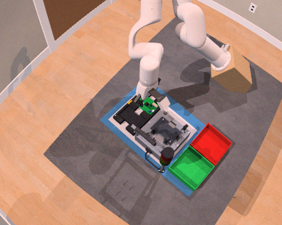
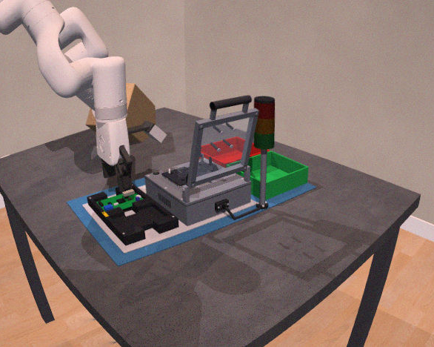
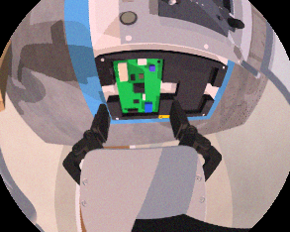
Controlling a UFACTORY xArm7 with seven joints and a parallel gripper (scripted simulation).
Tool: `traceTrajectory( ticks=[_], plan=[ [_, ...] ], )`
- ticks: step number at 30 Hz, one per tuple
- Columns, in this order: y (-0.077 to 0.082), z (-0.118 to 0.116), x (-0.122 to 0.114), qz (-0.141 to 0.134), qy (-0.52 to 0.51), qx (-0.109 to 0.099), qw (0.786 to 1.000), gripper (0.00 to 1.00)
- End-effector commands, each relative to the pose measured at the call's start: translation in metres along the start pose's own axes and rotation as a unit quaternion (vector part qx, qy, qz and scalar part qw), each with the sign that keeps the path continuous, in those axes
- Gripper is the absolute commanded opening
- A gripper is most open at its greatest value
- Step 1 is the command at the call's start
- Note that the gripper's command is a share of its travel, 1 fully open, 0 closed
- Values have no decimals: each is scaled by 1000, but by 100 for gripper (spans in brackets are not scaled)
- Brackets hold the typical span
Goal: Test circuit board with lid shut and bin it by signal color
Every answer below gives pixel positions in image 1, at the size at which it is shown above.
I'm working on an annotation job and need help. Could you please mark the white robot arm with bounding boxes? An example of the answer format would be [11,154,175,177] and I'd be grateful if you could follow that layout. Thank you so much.
[128,0,231,110]

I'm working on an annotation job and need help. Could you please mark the green circuit board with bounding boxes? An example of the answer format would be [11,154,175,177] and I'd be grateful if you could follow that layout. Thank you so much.
[139,97,159,115]

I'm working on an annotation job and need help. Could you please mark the red bin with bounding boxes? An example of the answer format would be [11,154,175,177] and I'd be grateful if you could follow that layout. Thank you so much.
[190,123,232,166]

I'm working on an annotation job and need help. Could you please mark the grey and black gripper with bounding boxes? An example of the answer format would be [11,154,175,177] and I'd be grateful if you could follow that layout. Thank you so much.
[133,78,161,107]

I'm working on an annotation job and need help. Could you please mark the green bin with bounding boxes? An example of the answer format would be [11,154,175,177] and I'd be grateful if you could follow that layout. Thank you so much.
[168,145,215,191]

